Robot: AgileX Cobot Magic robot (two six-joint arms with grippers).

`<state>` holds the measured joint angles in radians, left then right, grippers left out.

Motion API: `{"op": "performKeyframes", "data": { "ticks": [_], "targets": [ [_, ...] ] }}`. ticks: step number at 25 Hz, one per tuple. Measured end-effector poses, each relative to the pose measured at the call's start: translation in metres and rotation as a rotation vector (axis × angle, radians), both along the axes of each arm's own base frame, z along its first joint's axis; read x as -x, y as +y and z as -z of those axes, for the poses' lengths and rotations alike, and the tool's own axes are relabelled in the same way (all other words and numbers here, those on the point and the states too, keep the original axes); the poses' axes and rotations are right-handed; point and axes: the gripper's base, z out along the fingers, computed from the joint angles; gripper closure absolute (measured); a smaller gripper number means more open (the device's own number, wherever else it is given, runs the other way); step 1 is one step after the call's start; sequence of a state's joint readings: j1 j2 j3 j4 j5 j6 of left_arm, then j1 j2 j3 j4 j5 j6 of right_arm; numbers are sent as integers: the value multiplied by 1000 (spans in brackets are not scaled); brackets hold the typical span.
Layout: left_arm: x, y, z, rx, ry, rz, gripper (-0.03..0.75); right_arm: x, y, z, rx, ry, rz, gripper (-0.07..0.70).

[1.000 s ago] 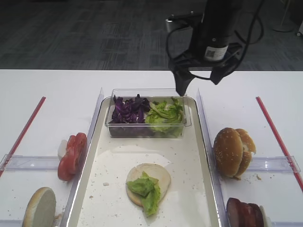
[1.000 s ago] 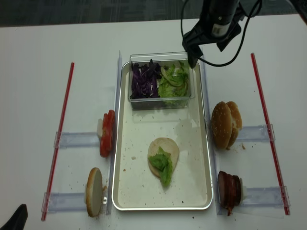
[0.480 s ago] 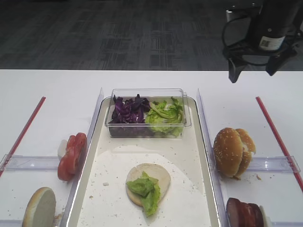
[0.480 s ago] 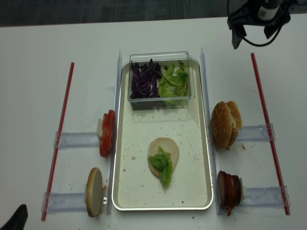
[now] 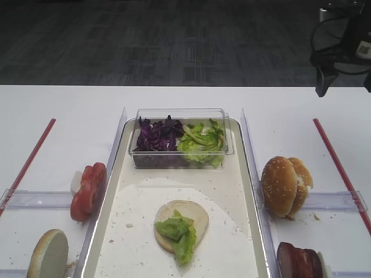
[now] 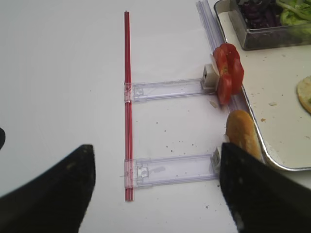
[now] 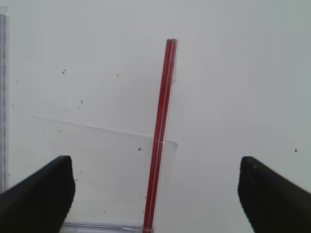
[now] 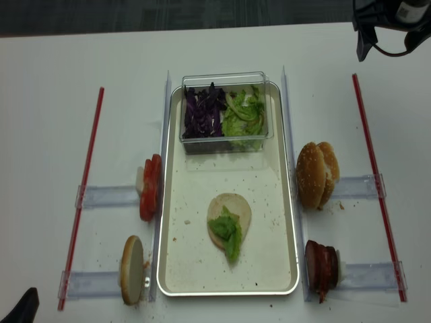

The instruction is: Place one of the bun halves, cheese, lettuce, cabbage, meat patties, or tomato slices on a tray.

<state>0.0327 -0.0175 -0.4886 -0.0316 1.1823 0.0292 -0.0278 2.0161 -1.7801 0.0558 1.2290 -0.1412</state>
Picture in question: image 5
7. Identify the clear plastic salad container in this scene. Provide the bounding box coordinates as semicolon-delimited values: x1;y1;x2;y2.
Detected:
128;108;234;169

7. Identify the right upper clear rail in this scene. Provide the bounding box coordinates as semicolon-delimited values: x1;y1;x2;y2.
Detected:
301;191;368;212

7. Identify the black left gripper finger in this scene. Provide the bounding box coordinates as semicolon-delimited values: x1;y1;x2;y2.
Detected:
315;65;339;97

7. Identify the right clear vertical divider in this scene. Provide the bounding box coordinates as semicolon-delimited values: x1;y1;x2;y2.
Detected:
241;109;281;277

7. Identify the front sesame bun top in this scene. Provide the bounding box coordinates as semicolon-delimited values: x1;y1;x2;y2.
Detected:
261;156;297;217

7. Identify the rear tomato slice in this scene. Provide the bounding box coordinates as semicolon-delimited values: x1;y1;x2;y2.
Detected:
81;162;106;213

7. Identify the white patty stand block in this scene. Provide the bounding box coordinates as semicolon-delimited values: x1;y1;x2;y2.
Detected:
317;251;333;278

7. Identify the clear rail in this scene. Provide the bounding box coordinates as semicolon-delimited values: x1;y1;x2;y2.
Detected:
331;271;371;278
301;191;368;212
1;189;73;210

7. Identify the tomato slice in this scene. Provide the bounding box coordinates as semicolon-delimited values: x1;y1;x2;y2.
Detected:
81;162;106;213
70;173;101;222

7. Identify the green lettuce leaf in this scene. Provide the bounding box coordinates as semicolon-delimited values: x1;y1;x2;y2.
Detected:
154;210;197;265

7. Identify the left red straw strip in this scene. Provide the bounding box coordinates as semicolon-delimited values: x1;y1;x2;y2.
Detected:
0;118;56;215

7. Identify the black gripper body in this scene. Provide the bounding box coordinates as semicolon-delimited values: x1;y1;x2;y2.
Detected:
310;5;370;67

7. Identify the shredded purple cabbage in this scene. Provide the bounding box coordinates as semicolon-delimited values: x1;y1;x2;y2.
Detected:
134;115;184;151

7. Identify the left upper clear rail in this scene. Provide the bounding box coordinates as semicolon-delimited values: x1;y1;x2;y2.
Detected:
1;189;73;210

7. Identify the white tomato stand block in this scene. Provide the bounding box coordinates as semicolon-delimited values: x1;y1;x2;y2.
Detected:
70;171;82;196

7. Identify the red straw strip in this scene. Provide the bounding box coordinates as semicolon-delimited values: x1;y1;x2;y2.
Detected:
0;118;56;215
313;118;370;233

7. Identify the green lettuce in container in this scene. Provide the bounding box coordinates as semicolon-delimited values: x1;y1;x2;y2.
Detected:
177;119;224;167

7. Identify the rear bun half right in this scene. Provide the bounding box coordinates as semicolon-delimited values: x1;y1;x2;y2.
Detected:
287;158;313;220

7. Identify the bottom bun on tray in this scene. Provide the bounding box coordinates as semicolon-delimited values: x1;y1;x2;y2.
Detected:
154;200;209;249

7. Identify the right lower clear rail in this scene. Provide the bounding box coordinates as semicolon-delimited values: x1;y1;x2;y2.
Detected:
331;271;371;278

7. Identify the right red straw strip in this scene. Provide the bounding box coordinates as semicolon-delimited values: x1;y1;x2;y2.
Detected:
313;118;370;233

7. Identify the clear vertical divider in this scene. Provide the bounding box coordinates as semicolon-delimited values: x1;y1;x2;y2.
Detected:
72;109;127;277
241;109;281;277

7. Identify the silver metal tray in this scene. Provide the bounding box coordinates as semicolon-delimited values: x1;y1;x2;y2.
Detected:
75;119;273;277

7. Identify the left clear vertical divider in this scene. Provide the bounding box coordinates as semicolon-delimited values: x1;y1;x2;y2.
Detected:
72;109;127;277

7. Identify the front dark meat patty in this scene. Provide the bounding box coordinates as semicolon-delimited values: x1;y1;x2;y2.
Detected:
277;242;312;277

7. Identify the front tomato slice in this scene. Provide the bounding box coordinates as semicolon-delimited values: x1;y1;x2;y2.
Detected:
70;173;101;222

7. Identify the upright bun half left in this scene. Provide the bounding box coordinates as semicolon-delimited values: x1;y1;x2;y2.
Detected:
27;229;69;278

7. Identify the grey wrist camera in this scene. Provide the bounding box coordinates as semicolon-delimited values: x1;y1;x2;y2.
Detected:
319;6;348;22

